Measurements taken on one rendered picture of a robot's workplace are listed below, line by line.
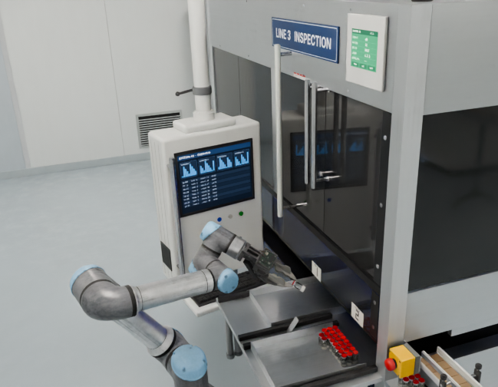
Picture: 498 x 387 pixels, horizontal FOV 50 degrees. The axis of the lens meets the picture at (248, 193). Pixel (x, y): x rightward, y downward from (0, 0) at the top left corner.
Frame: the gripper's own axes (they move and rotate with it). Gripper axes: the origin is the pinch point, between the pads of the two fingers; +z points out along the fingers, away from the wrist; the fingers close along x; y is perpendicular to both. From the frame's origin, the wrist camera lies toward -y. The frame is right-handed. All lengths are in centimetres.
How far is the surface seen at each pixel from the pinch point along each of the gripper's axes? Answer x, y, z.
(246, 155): 59, -41, -44
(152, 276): 36, -243, -85
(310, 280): 25, -52, 10
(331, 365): -13.5, -15.6, 27.9
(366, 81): 49, 52, -12
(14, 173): 104, -439, -333
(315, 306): 11.5, -40.4, 16.3
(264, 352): -19.5, -25.6, 5.2
